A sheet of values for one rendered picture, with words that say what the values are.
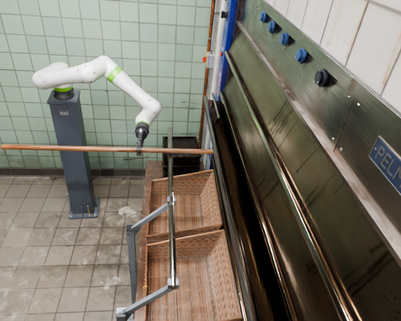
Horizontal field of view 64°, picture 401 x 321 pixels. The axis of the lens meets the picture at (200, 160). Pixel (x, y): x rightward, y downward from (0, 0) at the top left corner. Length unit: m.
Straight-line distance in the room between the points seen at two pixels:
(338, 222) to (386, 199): 0.16
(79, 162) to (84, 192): 0.34
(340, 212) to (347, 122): 0.21
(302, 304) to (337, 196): 0.35
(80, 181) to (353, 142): 2.54
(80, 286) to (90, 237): 0.48
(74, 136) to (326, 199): 2.20
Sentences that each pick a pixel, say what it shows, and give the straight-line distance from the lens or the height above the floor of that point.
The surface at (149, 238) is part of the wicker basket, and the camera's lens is 2.12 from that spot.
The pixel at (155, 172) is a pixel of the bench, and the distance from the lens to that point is 2.81.
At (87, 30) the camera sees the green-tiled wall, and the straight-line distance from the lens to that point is 3.01.
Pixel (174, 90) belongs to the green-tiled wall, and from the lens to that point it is 3.12.
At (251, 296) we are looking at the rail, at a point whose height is 1.43.
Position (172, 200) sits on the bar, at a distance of 1.69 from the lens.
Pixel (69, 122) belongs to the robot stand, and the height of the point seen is 1.02.
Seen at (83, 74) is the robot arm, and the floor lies 1.53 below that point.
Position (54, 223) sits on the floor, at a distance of 3.32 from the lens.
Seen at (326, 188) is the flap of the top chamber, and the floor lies 1.82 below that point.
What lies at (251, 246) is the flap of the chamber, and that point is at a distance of 1.24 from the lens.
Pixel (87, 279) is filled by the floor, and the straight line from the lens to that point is 2.87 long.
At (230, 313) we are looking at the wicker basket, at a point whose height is 0.76.
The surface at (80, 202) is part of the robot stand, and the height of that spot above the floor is 0.18.
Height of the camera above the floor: 2.35
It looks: 36 degrees down
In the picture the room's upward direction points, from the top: 6 degrees clockwise
